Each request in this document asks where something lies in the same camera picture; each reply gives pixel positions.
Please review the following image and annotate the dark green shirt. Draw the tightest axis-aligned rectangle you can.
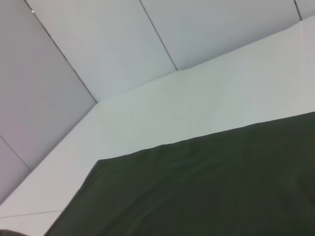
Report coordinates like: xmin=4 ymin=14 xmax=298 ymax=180
xmin=45 ymin=112 xmax=315 ymax=236

